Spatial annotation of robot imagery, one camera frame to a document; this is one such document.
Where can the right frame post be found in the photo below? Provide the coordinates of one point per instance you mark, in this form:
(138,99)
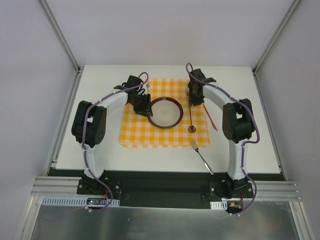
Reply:
(276,35)

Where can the copper spoon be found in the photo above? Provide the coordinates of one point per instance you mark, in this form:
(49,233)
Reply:
(191,128)

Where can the left cable duct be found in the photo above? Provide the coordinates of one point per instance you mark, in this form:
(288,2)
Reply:
(79,201)

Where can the right cable duct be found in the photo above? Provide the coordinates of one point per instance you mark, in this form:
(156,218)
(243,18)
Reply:
(219,205)

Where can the cable duct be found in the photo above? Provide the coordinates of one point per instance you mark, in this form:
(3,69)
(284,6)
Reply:
(79,201)
(219,205)

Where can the left frame post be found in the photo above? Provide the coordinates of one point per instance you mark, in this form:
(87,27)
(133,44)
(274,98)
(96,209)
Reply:
(59,34)

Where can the silver fork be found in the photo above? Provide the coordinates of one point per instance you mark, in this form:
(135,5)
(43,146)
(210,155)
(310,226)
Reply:
(196,149)

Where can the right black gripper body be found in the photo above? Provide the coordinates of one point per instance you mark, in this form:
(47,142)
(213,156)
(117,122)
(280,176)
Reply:
(195,99)

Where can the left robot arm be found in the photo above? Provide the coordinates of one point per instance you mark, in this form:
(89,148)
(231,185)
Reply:
(89,124)

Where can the frame post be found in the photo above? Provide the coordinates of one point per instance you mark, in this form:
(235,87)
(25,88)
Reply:
(276,35)
(59,34)

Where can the aluminium front rail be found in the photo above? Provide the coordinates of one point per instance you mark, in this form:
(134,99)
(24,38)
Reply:
(156,189)

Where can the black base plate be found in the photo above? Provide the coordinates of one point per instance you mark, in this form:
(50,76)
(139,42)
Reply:
(225,189)

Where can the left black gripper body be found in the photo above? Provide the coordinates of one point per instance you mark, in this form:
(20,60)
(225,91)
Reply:
(142,107)

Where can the orange checkered cloth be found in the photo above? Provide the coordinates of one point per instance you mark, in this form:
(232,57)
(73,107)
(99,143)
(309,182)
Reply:
(137,132)

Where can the red rimmed ceramic plate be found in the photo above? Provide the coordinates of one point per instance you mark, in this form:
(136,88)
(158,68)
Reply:
(167,113)

